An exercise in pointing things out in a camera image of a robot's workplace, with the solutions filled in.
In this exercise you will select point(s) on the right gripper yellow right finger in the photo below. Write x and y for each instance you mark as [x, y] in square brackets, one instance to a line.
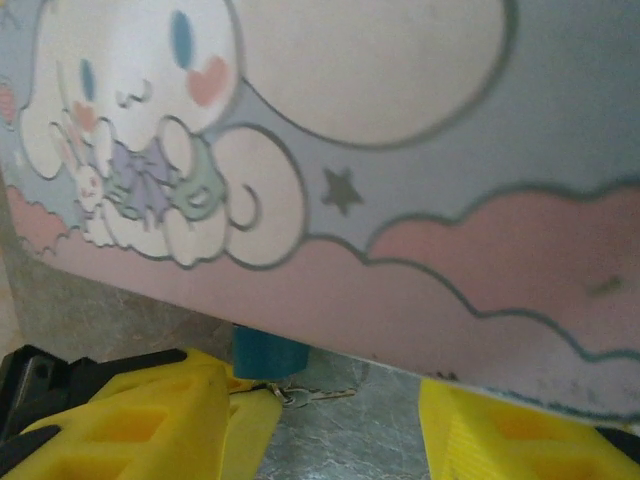
[510, 440]

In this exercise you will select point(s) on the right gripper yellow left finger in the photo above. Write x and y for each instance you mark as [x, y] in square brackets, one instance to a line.
[150, 430]

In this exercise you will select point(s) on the small silver key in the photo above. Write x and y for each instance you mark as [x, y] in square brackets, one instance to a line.
[310, 396]

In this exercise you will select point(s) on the teal cylindrical object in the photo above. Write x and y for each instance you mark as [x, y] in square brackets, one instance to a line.
[265, 352]

